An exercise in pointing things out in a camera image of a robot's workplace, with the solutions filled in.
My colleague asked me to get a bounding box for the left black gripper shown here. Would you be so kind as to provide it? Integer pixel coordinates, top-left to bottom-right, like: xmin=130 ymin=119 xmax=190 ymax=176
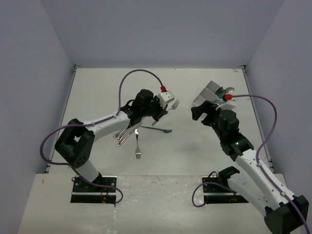
xmin=141 ymin=96 xmax=168 ymax=122

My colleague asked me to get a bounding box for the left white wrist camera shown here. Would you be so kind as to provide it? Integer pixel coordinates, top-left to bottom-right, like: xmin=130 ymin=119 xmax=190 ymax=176
xmin=157 ymin=91 xmax=175 ymax=109

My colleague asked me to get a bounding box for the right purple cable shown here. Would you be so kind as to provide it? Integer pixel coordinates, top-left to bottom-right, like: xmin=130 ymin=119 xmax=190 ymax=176
xmin=192 ymin=94 xmax=309 ymax=234

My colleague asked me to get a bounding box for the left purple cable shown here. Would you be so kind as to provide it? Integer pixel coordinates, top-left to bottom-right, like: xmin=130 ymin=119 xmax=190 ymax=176
xmin=39 ymin=69 xmax=166 ymax=204

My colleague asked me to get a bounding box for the silver knife bundle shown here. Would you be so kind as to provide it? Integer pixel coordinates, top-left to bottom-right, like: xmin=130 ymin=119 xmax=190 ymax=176
xmin=113 ymin=118 xmax=144 ymax=147

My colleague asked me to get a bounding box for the purple cable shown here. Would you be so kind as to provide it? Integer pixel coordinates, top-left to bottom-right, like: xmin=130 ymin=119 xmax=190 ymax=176
xmin=39 ymin=69 xmax=166 ymax=204
xmin=192 ymin=94 xmax=309 ymax=234

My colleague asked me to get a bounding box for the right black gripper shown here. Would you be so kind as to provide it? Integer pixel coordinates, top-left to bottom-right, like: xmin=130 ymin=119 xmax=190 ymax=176
xmin=191 ymin=100 xmax=226 ymax=140

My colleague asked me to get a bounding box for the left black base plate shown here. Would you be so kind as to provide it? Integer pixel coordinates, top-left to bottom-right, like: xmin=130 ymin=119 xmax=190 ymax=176
xmin=70 ymin=177 xmax=117 ymax=204

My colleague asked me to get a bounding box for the teal plastic fork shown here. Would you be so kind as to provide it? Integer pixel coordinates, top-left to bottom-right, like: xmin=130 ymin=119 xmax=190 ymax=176
xmin=141 ymin=126 xmax=172 ymax=134

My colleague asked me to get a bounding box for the silver fork curved handle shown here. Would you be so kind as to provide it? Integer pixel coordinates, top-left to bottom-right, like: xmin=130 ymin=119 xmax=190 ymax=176
xmin=135 ymin=129 xmax=141 ymax=159

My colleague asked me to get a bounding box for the teal plastic spoon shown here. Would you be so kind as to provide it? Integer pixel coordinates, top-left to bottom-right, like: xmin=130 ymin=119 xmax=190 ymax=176
xmin=214 ymin=91 xmax=226 ymax=104

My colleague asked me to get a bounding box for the white three-compartment container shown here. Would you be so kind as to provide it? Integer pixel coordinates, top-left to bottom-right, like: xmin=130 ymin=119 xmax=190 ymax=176
xmin=192 ymin=80 xmax=225 ymax=107

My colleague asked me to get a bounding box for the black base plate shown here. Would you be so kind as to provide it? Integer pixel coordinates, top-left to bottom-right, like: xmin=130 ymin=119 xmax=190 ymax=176
xmin=70 ymin=177 xmax=117 ymax=204
xmin=202 ymin=172 xmax=248 ymax=204

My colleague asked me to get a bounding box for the ornate silver teaspoon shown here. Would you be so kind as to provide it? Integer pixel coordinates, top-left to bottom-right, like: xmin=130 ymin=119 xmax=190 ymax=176
xmin=225 ymin=87 xmax=235 ymax=94

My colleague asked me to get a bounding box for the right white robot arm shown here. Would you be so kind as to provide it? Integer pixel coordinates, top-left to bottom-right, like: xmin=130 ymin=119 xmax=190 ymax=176
xmin=191 ymin=101 xmax=309 ymax=234

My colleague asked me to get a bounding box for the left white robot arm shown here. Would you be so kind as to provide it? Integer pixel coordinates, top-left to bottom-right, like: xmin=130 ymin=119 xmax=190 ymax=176
xmin=55 ymin=89 xmax=174 ymax=192

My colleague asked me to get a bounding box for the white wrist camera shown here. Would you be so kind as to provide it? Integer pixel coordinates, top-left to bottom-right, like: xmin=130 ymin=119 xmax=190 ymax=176
xmin=157 ymin=91 xmax=175 ymax=109
xmin=216 ymin=99 xmax=236 ymax=110

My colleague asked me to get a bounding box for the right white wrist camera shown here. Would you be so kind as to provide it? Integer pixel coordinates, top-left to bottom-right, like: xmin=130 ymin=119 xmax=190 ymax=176
xmin=216 ymin=99 xmax=236 ymax=110

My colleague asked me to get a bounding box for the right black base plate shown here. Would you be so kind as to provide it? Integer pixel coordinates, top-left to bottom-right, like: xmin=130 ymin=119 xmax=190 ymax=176
xmin=202 ymin=172 xmax=248 ymax=204

